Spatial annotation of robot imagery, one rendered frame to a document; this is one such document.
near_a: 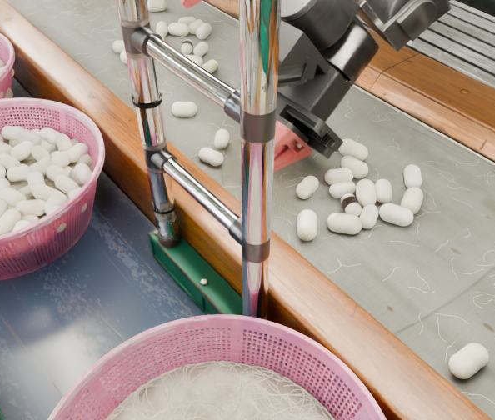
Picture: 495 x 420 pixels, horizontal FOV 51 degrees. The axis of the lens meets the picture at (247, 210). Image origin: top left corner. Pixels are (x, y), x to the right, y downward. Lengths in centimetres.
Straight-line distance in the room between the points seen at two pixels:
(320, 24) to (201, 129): 24
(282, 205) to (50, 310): 28
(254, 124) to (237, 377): 24
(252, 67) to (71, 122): 46
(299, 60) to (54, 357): 39
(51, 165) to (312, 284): 36
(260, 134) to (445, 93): 48
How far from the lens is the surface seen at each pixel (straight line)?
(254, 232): 39
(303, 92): 57
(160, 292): 60
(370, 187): 60
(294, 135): 57
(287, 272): 50
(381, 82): 79
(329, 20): 55
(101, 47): 92
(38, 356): 59
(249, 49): 30
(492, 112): 76
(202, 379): 48
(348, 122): 73
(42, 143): 74
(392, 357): 46
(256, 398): 46
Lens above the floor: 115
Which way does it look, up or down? 45 degrees down
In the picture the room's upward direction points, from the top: straight up
